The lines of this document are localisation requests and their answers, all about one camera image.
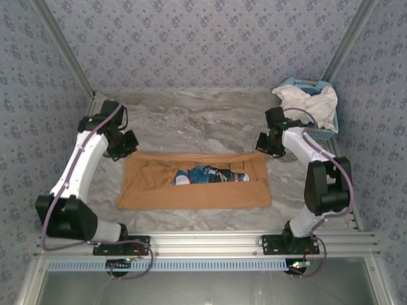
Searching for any small black circuit board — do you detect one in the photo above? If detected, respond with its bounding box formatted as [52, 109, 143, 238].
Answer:
[106, 259, 133, 277]
[284, 259, 311, 276]

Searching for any crumpled white t-shirt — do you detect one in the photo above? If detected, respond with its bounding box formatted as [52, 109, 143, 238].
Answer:
[272, 85, 338, 130]

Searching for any light blue plastic basket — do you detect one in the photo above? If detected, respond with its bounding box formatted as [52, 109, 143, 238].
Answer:
[272, 77, 340, 140]

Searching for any short aluminium frame leg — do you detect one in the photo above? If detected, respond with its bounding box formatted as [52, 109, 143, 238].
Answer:
[364, 256, 395, 305]
[14, 256, 48, 305]

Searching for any aluminium frame post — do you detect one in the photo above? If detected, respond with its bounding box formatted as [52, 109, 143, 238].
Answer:
[321, 0, 381, 84]
[31, 0, 98, 100]

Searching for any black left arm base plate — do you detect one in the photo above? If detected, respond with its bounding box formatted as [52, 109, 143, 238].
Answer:
[92, 234, 151, 256]

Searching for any grey metal panel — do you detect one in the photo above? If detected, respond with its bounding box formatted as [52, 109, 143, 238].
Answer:
[38, 270, 379, 305]

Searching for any orange printed t-shirt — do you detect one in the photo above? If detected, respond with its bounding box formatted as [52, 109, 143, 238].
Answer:
[114, 151, 273, 211]

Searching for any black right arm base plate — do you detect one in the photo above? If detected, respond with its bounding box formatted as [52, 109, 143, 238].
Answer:
[261, 234, 321, 255]

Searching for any aluminium mounting rail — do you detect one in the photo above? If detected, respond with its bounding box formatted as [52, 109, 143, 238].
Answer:
[34, 231, 381, 257]

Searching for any slotted light blue cable duct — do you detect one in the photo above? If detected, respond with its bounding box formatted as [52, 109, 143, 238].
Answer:
[46, 257, 292, 273]

